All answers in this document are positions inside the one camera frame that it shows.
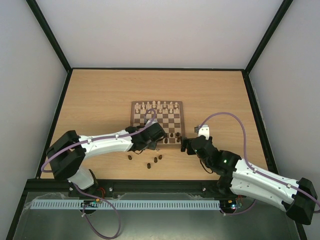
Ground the white slotted cable duct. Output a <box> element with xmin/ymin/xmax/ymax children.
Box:
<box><xmin>30</xmin><ymin>199</ymin><xmax>221</xmax><ymax>211</ymax></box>

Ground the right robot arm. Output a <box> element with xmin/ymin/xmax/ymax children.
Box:
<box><xmin>180</xmin><ymin>135</ymin><xmax>318</xmax><ymax>225</ymax></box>

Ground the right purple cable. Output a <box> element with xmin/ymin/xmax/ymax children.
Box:
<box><xmin>197</xmin><ymin>112</ymin><xmax>320</xmax><ymax>217</ymax></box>

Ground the wooden chess board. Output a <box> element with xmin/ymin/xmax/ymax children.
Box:
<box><xmin>130</xmin><ymin>100</ymin><xmax>185</xmax><ymax>149</ymax></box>

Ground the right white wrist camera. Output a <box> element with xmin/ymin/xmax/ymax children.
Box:
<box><xmin>194</xmin><ymin>124</ymin><xmax>210</xmax><ymax>140</ymax></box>

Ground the black aluminium frame rail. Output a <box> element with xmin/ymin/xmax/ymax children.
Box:
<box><xmin>23</xmin><ymin>179</ymin><xmax>237</xmax><ymax>200</ymax></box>

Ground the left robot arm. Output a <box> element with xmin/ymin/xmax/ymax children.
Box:
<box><xmin>41</xmin><ymin>120</ymin><xmax>167</xmax><ymax>190</ymax></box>

